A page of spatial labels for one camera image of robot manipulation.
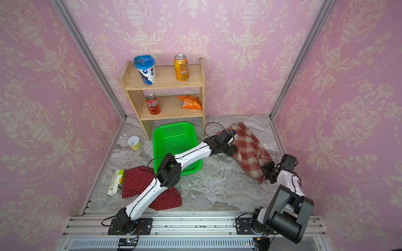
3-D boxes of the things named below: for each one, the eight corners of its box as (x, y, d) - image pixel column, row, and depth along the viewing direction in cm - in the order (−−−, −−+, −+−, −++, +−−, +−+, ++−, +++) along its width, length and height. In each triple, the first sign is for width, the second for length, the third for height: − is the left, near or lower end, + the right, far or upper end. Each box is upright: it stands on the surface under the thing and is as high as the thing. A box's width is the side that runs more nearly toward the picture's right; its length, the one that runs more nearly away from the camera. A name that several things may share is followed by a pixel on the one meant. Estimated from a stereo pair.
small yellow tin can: (129, 150, 104) (125, 145, 99) (132, 140, 109) (129, 135, 105) (140, 150, 104) (137, 145, 99) (143, 140, 109) (141, 135, 105)
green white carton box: (110, 197, 85) (105, 194, 81) (119, 173, 94) (115, 169, 90) (121, 197, 85) (117, 194, 81) (129, 173, 94) (125, 169, 90)
